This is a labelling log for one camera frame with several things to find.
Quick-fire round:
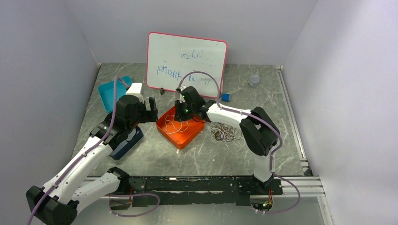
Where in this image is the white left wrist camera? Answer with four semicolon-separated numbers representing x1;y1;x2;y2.
125;82;145;103

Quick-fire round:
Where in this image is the brown thin cable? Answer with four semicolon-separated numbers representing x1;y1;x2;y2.
211;123;243;143

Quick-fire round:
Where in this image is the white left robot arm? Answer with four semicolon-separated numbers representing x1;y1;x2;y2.
26;95;158;225

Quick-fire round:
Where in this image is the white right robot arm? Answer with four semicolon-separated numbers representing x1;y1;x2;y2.
175;86;280;194

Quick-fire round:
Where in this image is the clear plastic cup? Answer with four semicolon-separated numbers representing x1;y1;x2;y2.
248;74;260;88

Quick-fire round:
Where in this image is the teal plastic bin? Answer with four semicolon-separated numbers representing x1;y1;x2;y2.
98;80;127;113

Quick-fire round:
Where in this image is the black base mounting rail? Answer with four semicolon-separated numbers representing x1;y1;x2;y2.
114;175;283;207

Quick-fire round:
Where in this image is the red framed whiteboard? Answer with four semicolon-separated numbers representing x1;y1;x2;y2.
146;32;228;98

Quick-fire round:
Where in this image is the blue cube block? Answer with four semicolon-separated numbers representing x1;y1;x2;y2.
221;93;231;102

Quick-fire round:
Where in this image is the orange plastic bin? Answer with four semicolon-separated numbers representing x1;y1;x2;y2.
156;106;205;150

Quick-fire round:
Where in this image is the white thin cable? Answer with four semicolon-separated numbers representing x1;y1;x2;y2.
163;114;190;135
209;121;246;153

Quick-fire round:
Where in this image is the navy blue tray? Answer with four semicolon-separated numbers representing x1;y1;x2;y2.
109;126;144;160

